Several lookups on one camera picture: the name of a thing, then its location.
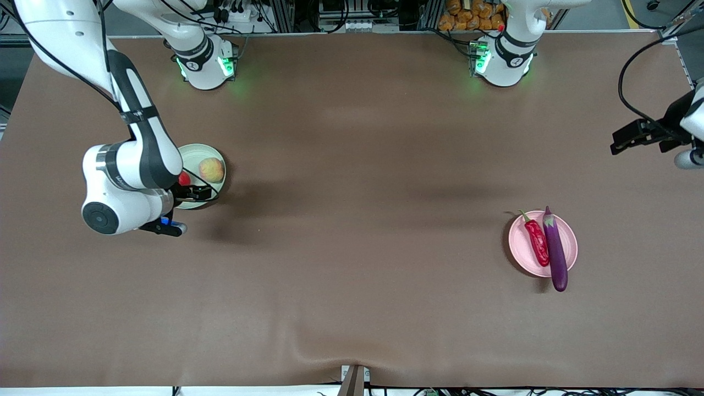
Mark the purple eggplant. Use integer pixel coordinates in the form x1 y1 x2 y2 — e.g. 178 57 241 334
542 206 569 293

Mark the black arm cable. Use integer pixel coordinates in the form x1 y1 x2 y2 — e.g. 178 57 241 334
11 0 222 200
618 11 704 139

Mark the aluminium frame rail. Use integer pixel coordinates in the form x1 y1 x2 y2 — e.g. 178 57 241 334
0 0 39 53
657 0 704 91

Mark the red chili pepper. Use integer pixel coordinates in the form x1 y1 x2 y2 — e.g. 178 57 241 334
519 210 551 268

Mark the pink yellow peach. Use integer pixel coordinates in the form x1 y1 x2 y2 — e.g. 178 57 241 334
198 157 225 184

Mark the pale green plate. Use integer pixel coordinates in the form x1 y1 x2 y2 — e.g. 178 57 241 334
175 144 227 210

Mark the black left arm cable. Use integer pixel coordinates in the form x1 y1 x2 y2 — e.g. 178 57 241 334
618 11 704 139

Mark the grey table edge bracket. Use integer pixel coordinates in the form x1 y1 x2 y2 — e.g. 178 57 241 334
338 365 371 396

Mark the pink plate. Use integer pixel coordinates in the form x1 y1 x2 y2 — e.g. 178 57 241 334
508 211 579 278

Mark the orange packaged goods pile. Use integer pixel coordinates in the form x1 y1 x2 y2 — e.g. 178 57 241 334
438 0 505 32

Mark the brown tablecloth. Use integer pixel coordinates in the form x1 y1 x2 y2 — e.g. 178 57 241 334
0 30 704 389

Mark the white power strip with plugs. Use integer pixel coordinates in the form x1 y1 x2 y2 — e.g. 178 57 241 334
213 0 255 24

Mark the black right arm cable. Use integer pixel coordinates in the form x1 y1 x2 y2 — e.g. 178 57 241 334
11 0 222 200

